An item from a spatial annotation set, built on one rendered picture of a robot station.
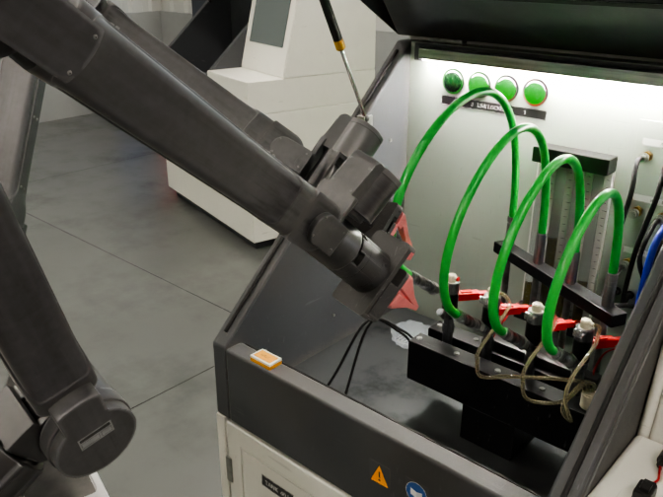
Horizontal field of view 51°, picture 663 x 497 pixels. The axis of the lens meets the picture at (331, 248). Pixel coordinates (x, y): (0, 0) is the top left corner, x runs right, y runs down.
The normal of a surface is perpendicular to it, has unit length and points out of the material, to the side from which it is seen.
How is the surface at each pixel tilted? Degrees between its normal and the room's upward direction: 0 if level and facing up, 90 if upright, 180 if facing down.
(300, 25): 90
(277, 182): 98
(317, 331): 90
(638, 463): 0
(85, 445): 105
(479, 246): 90
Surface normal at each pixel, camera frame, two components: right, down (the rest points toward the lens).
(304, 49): 0.56, 0.32
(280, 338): 0.74, 0.26
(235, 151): 0.70, 0.46
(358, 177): -0.37, -0.41
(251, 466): -0.67, 0.29
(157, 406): 0.00, -0.92
